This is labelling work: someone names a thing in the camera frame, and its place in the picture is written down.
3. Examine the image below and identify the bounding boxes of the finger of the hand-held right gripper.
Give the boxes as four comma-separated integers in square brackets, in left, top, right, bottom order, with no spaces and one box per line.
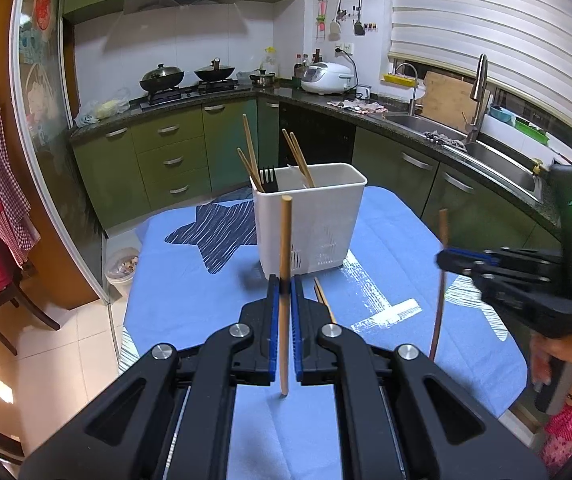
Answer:
[468,270,572,312]
[436,247,565,276]

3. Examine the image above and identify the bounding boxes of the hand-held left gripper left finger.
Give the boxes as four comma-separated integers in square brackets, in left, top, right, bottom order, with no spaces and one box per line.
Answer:
[18,275,281,480]

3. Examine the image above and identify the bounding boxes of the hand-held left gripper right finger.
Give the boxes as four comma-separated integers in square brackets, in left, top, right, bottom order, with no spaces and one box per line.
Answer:
[290,275,549,480]

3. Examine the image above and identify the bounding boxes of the light bamboo chopstick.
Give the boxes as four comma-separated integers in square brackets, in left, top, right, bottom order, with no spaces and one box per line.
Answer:
[313,276,337,324]
[242,114,265,193]
[289,131,317,189]
[279,195,293,397]
[282,129,311,190]

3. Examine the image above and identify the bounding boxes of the dark brown chopstick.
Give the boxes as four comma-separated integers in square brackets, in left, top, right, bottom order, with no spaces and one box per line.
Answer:
[428,208,450,362]

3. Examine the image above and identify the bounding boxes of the white plastic utensil holder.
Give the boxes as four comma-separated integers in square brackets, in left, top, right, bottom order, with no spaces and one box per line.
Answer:
[249,161,368,277]

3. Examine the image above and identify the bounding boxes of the steel kitchen sink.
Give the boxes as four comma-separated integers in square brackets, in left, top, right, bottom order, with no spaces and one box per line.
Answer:
[386,112,542,201]

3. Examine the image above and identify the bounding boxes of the blue tablecloth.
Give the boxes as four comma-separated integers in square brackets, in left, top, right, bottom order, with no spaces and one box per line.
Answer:
[118,185,529,480]

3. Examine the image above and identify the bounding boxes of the grey dish rag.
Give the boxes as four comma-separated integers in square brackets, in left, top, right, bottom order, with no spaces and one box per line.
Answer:
[423,129,467,150]

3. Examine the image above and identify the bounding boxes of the green plastic basin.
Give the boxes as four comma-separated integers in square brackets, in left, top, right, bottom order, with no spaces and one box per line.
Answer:
[513,115,549,146]

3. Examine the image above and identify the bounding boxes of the teal plastic basin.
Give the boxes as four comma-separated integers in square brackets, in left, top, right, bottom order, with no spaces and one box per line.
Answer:
[488,104,517,126]

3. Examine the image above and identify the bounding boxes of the small white trash bin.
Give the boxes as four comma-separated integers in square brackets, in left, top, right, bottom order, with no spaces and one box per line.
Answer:
[104,247,140,287]

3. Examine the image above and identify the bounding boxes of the wooden cutting board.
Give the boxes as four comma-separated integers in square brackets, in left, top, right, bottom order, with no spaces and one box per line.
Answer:
[422,71,492,133]

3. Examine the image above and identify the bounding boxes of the small chrome faucet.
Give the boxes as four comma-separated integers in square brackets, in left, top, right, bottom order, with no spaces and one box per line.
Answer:
[395,62,425,116]

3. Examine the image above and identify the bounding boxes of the tall steel faucet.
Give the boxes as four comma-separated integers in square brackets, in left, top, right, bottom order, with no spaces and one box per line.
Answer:
[466,53,489,143]

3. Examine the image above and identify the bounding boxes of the green base cabinets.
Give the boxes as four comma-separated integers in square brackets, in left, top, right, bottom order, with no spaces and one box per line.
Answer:
[70,97,567,281]

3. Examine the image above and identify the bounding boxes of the black appliance panel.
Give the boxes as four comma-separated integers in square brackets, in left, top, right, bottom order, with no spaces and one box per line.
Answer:
[278,101,357,167]

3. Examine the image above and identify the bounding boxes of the patterned dish rag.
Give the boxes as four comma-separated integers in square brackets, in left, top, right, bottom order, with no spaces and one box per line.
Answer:
[327,100,391,115]

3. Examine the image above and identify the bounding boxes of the dark granite countertop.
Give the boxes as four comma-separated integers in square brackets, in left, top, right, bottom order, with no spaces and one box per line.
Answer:
[68,80,567,226]

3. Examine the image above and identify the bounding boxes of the white window blind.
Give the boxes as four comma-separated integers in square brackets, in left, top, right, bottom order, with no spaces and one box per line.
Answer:
[388,0,572,143]

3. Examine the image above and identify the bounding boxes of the white rice cooker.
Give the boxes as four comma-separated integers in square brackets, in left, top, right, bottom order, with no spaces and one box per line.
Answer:
[301,61,355,96]

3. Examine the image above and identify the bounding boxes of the black gas stove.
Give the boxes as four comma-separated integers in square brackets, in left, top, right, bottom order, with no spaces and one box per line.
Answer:
[140,80,239,106]

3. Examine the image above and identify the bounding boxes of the black wok with lid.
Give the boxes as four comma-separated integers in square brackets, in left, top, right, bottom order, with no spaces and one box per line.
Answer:
[139,63,185,93]
[194,57,237,83]

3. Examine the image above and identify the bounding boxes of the cluster of sauce bottles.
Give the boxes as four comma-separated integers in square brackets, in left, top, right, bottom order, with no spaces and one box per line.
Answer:
[293,49,323,78]

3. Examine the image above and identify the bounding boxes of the clear plastic bags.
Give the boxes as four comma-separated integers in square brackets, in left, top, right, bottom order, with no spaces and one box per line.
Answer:
[74,87,131,128]

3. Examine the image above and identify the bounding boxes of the white hanging spatula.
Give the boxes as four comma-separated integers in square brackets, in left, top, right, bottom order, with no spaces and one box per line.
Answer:
[328,0,343,41]

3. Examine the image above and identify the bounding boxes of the frosted glass sliding door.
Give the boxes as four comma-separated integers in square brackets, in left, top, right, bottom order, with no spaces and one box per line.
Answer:
[13,0,111,306]

